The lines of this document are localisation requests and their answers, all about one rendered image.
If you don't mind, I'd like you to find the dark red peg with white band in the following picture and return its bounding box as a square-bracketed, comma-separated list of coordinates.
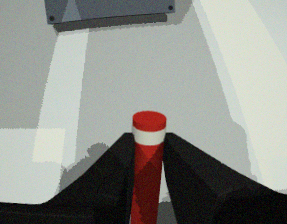
[130, 111, 167, 224]

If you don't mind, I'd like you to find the grey sloped panel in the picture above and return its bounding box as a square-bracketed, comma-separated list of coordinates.
[45, 0, 175, 26]

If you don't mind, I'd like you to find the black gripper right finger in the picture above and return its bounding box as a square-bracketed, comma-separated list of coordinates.
[163, 132, 287, 224]

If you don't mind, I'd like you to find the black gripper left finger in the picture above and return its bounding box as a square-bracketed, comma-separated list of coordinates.
[0, 132, 135, 224]

